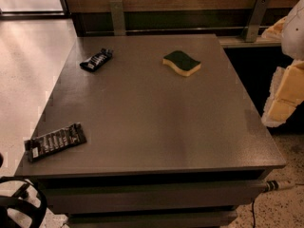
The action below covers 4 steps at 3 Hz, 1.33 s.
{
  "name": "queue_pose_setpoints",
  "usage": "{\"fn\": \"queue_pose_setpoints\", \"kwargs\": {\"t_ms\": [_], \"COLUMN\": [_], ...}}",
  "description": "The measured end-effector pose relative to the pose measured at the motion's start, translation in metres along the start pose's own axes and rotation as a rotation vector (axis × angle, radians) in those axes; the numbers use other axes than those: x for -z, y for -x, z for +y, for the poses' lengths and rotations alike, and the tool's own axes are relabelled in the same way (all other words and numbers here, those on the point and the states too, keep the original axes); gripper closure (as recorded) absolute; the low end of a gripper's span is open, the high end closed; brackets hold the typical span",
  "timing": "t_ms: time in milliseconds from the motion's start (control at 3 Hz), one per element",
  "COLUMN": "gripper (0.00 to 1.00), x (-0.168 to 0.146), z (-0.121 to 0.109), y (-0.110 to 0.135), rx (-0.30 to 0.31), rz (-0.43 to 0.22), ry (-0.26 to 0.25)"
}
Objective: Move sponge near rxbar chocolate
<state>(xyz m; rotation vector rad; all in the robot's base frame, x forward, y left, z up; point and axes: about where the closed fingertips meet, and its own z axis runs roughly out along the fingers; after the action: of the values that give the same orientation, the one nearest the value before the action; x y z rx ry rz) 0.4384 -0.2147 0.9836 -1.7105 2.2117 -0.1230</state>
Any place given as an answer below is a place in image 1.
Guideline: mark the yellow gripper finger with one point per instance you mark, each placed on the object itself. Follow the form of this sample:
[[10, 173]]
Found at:
[[274, 32], [286, 94]]

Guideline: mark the green and yellow sponge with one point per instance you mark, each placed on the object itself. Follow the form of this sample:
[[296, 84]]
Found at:
[[181, 63]]

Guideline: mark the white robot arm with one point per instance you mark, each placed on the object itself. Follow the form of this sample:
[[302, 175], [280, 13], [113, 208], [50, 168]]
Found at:
[[292, 37]]

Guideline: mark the black rxbar chocolate wrapper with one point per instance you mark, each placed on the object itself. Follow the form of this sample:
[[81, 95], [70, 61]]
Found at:
[[54, 142]]

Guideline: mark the grey drawer cabinet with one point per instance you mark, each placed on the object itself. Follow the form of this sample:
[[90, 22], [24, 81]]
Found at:
[[162, 150]]

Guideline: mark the small black snack bar wrapper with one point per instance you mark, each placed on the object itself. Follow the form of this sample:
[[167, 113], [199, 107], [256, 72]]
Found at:
[[96, 61]]

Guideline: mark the black chair base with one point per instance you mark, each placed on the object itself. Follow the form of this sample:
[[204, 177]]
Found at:
[[17, 201]]

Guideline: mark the right metal bracket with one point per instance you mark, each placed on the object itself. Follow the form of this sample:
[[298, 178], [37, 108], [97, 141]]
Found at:
[[250, 31]]

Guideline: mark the metal bracket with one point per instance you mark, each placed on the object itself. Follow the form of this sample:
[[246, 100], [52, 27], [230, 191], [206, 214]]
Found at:
[[117, 15], [250, 31]]

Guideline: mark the left metal bracket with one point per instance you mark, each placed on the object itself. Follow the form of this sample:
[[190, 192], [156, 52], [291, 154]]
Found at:
[[117, 15]]

